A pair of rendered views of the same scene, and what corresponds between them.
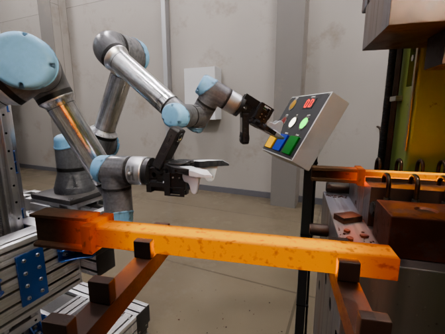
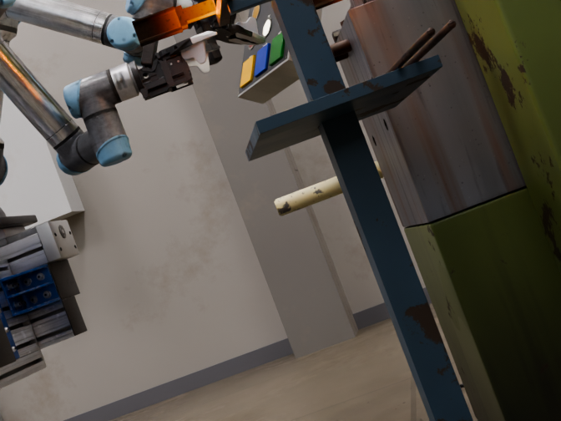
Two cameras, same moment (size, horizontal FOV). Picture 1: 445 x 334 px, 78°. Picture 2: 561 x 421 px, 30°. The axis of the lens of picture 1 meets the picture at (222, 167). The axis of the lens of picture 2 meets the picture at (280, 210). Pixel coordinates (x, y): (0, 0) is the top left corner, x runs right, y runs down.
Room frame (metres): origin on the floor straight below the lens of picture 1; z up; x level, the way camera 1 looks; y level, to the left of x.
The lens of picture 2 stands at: (-1.50, 0.65, 0.54)
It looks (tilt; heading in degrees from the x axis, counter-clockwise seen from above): 2 degrees up; 343
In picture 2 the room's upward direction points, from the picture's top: 21 degrees counter-clockwise
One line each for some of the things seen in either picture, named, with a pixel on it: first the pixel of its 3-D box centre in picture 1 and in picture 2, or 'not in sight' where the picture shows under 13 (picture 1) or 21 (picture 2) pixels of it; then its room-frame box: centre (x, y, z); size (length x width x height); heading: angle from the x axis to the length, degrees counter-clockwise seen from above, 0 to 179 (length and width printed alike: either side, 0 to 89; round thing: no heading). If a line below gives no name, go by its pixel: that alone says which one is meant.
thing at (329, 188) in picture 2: not in sight; (358, 177); (0.95, -0.30, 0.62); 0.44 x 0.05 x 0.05; 75
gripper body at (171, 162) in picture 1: (169, 175); (162, 71); (0.68, 0.13, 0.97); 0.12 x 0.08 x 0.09; 75
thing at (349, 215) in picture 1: (347, 217); not in sight; (0.52, -0.25, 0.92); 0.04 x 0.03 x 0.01; 107
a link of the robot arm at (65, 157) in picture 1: (73, 149); not in sight; (1.10, 0.60, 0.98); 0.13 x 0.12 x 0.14; 156
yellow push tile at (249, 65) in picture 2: (272, 140); (249, 72); (1.23, -0.22, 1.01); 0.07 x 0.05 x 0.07; 10
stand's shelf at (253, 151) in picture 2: not in sight; (333, 113); (0.16, 0.00, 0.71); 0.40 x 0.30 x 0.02; 168
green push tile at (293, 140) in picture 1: (291, 145); (279, 48); (1.04, -0.26, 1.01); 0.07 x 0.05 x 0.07; 10
